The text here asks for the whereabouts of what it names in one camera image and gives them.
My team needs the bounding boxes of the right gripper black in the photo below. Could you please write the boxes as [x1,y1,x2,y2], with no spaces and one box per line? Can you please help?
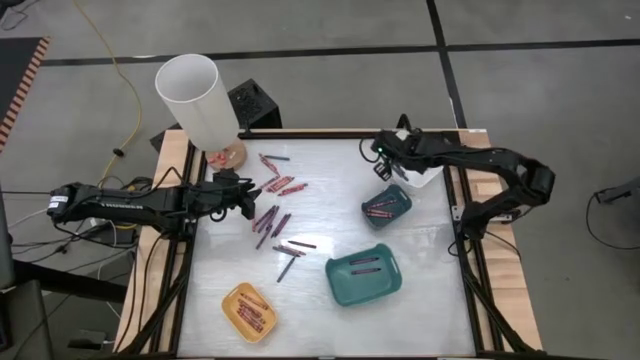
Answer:
[371,129,432,182]

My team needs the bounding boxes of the black perforated box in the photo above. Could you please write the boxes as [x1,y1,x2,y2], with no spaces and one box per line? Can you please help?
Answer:
[227,78,284,132]

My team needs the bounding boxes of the black metal table frame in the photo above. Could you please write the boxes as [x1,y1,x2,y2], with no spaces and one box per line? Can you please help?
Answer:
[113,127,544,360]

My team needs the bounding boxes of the white cylindrical lamp shade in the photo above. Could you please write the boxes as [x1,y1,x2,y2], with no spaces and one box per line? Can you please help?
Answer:
[154,53,249,175]

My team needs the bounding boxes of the white plastic bin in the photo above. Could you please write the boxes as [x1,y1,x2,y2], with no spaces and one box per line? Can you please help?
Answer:
[394,128,445,190]

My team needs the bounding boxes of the yellow plastic bin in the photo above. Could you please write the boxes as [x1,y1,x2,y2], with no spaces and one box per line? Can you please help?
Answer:
[221,282,280,346]

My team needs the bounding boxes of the black power brick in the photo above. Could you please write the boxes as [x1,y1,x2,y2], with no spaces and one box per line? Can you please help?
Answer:
[67,329,109,351]

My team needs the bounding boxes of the black floor beam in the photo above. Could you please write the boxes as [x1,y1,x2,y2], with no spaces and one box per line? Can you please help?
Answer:
[12,259,129,305]

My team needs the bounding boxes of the dark floor box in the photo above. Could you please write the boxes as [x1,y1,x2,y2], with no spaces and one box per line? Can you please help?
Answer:
[149,122,184,154]

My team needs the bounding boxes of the yellow cable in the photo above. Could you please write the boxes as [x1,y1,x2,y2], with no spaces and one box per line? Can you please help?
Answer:
[69,0,144,174]

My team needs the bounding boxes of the black mat with striped edge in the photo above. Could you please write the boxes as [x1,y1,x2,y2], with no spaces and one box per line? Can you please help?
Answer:
[0,35,52,154]

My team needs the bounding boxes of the grey floor device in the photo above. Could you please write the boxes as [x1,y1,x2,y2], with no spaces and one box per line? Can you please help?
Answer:
[593,174,640,205]

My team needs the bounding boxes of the small teal plastic bin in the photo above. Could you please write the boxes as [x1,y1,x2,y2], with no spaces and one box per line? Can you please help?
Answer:
[360,183,414,232]

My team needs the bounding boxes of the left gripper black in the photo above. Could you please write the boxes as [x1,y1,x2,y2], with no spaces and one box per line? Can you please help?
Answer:
[211,168,263,222]

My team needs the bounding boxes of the large teal plastic bin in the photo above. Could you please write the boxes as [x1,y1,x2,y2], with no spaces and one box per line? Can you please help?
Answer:
[324,243,404,308]

